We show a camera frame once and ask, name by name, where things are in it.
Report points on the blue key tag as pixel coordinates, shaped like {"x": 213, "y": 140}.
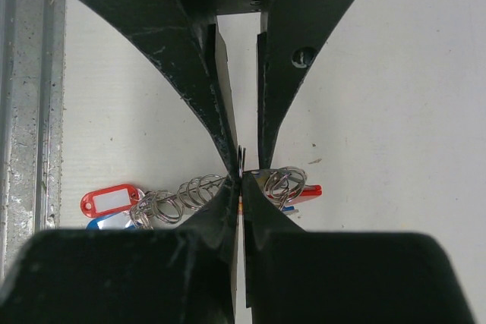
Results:
{"x": 114, "y": 221}

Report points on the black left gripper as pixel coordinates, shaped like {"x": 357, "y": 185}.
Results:
{"x": 182, "y": 41}

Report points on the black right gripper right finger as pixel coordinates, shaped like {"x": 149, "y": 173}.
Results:
{"x": 296, "y": 276}

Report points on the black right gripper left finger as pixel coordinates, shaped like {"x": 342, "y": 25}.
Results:
{"x": 127, "y": 276}

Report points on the red key tag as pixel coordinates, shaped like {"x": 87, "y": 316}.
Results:
{"x": 109, "y": 200}

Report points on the aluminium front rail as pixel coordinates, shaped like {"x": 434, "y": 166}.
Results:
{"x": 32, "y": 71}

